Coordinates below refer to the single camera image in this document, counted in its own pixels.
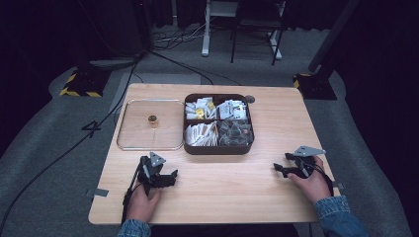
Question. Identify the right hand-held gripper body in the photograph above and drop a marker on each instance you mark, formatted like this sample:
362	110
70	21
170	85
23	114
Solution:
304	161

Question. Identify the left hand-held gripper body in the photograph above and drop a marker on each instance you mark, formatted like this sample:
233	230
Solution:
150	173

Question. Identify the person's right hand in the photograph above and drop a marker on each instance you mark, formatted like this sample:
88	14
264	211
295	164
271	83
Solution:
313	186

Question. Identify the person's left hand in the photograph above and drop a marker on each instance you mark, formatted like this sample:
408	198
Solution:
141	205

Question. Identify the clear lid with gold knob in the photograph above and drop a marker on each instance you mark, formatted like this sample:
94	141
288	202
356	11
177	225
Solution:
141	135

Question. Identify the grey tape piece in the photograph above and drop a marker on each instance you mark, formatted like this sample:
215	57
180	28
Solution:
100	192
339	185

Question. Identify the pile of white orange sticks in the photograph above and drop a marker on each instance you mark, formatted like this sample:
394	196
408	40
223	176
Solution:
201	134

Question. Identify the brown compartment box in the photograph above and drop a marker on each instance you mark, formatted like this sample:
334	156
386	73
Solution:
218	150

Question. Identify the pile of dark clear bags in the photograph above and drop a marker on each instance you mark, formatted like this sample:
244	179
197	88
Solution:
235	132

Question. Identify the pile of white yellow sachets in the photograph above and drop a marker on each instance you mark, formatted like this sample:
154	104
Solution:
200	108

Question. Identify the person's dark clothing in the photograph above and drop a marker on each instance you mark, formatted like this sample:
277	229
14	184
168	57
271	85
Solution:
224	231

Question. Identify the black stand with striped base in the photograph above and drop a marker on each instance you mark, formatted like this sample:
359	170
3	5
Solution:
318	87
84	84

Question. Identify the round grey table disc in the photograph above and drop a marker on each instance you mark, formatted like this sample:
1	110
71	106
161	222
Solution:
249	99

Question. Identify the pile of white printed packets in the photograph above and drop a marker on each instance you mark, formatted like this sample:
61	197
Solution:
232	109

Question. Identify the black chair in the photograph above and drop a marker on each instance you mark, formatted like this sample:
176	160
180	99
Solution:
255	23

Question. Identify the white desk frame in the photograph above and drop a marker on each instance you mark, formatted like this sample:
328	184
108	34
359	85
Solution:
206	36

